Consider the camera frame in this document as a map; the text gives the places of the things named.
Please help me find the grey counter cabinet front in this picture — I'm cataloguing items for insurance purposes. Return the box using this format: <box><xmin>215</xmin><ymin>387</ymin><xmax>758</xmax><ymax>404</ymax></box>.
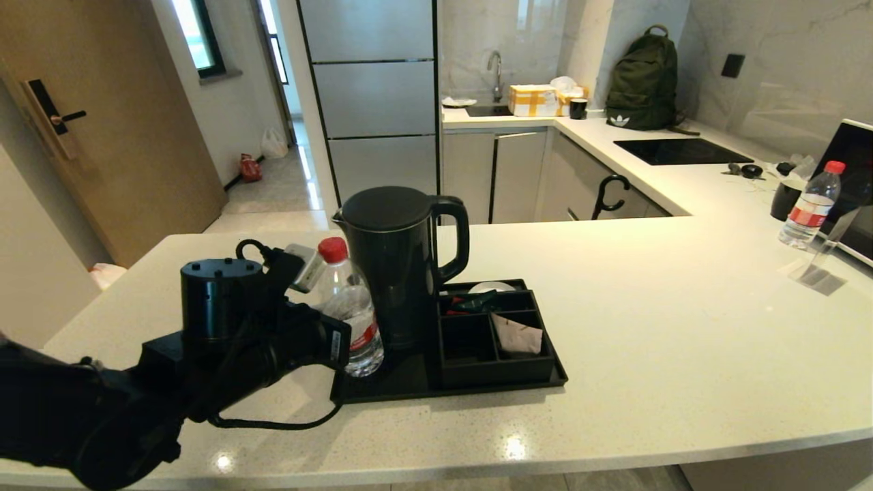
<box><xmin>539</xmin><ymin>131</ymin><xmax>672</xmax><ymax>221</ymax></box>

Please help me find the black umbrella handle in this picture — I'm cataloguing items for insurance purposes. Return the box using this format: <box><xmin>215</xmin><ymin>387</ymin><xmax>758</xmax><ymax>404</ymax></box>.
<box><xmin>591</xmin><ymin>175</ymin><xmax>632</xmax><ymax>220</ymax></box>

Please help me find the chrome sink faucet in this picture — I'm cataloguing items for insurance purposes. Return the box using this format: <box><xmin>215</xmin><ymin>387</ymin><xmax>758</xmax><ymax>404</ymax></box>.
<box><xmin>487</xmin><ymin>50</ymin><xmax>505</xmax><ymax>103</ymax></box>

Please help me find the red cap water bottle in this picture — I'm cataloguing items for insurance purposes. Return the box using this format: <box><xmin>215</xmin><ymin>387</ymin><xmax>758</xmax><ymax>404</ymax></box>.
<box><xmin>778</xmin><ymin>160</ymin><xmax>846</xmax><ymax>250</ymax></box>

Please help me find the white plastic bag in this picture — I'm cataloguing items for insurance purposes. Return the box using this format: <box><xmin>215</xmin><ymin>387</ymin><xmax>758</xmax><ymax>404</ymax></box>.
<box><xmin>261</xmin><ymin>128</ymin><xmax>291</xmax><ymax>159</ymax></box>

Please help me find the red label water bottle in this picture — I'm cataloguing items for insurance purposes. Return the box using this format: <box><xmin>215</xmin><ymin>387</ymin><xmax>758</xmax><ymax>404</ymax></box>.
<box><xmin>310</xmin><ymin>237</ymin><xmax>385</xmax><ymax>378</ymax></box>

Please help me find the grey refrigerator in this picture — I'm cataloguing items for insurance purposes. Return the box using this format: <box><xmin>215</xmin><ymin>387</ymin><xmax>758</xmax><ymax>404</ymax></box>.
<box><xmin>298</xmin><ymin>0</ymin><xmax>441</xmax><ymax>205</ymax></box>

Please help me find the green backpack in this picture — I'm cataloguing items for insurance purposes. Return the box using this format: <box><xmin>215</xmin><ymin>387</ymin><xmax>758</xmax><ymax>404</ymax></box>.
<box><xmin>605</xmin><ymin>25</ymin><xmax>701</xmax><ymax>136</ymax></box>

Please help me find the black serving tray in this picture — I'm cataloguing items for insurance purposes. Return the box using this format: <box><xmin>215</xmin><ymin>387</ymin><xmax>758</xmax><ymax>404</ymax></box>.
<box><xmin>329</xmin><ymin>278</ymin><xmax>569</xmax><ymax>405</ymax></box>

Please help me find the white trash bag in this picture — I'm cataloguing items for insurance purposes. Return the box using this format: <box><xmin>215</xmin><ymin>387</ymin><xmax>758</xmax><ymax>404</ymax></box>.
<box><xmin>89</xmin><ymin>263</ymin><xmax>128</xmax><ymax>291</ymax></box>

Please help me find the black microwave oven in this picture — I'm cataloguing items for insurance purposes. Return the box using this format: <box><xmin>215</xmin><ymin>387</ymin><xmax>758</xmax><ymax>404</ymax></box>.
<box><xmin>812</xmin><ymin>119</ymin><xmax>873</xmax><ymax>268</ymax></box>

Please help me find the brown paper packet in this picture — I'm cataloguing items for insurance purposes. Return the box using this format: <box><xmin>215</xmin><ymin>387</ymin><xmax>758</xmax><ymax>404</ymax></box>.
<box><xmin>490</xmin><ymin>312</ymin><xmax>544</xmax><ymax>357</ymax></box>

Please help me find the grey cabinet door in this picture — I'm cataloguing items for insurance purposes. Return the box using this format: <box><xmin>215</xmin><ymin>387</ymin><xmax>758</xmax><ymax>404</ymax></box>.
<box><xmin>443</xmin><ymin>130</ymin><xmax>495</xmax><ymax>224</ymax></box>
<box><xmin>492</xmin><ymin>131</ymin><xmax>548</xmax><ymax>224</ymax></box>

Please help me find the black compartment organizer box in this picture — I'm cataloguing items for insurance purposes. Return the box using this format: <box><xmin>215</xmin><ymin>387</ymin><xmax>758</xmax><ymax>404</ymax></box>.
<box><xmin>436</xmin><ymin>290</ymin><xmax>557</xmax><ymax>388</ymax></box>

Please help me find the black door lock handle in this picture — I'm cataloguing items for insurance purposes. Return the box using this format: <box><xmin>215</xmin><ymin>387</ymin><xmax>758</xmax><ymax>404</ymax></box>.
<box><xmin>20</xmin><ymin>78</ymin><xmax>87</xmax><ymax>160</ymax></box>

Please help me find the black induction cooktop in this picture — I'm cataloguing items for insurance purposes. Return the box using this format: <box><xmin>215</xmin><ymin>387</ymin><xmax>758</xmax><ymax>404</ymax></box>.
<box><xmin>612</xmin><ymin>138</ymin><xmax>756</xmax><ymax>166</ymax></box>

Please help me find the yellow taped cardboard box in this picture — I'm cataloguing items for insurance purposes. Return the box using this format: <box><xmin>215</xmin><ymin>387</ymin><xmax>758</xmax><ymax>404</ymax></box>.
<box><xmin>508</xmin><ymin>85</ymin><xmax>560</xmax><ymax>118</ymax></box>

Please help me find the black electric kettle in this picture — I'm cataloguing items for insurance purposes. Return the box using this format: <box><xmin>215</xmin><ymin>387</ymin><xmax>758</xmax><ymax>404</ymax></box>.
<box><xmin>332</xmin><ymin>185</ymin><xmax>471</xmax><ymax>351</ymax></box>

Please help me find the clear crumpled plastic wrap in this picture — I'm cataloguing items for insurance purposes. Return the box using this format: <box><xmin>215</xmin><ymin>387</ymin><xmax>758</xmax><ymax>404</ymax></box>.
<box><xmin>784</xmin><ymin>155</ymin><xmax>818</xmax><ymax>183</ymax></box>

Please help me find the wooden door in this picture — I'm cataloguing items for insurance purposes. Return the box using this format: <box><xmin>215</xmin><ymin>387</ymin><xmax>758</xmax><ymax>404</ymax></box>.
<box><xmin>0</xmin><ymin>0</ymin><xmax>228</xmax><ymax>268</ymax></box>

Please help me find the black framed window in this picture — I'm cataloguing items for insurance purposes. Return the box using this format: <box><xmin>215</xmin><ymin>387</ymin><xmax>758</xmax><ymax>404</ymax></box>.
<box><xmin>171</xmin><ymin>0</ymin><xmax>226</xmax><ymax>78</ymax></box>

